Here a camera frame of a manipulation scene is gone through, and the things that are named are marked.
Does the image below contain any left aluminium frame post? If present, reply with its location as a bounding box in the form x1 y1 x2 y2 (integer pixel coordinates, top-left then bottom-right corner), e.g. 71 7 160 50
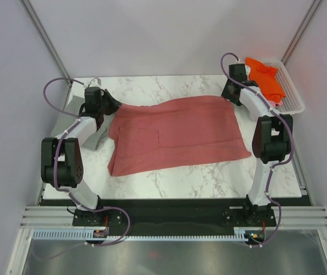
19 0 70 78

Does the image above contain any aluminium frame post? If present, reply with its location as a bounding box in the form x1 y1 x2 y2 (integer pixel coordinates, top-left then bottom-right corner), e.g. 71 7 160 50
281 0 324 65
19 0 70 78

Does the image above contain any light pink t shirt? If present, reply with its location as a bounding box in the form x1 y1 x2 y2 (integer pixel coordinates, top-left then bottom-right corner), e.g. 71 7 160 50
266 95 283 108

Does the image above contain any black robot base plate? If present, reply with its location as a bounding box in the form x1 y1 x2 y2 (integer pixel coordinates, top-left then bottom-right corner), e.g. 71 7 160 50
40 197 275 237

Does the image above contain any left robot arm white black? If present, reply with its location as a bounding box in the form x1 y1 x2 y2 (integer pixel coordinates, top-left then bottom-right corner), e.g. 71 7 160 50
41 86 121 225

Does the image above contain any salmon pink t shirt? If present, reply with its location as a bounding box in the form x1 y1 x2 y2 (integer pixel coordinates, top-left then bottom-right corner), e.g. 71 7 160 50
108 96 251 176

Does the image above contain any white plastic laundry basket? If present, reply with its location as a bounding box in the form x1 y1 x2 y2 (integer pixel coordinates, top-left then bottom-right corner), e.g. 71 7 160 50
260 60 305 115

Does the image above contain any white slotted cable duct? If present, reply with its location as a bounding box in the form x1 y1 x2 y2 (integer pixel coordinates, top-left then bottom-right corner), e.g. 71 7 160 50
32 228 265 241

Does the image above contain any folded grey t shirt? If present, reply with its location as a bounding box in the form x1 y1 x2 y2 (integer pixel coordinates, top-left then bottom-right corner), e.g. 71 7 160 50
53 95 112 151

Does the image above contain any right aluminium frame post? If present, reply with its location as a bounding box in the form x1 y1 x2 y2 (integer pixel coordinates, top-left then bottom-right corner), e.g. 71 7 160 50
281 0 324 65

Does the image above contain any orange t shirt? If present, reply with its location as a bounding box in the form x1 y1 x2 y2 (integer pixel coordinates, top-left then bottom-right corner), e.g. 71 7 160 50
245 57 286 99

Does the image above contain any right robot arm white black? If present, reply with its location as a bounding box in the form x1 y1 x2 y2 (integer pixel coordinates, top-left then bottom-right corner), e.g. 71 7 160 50
221 63 294 227

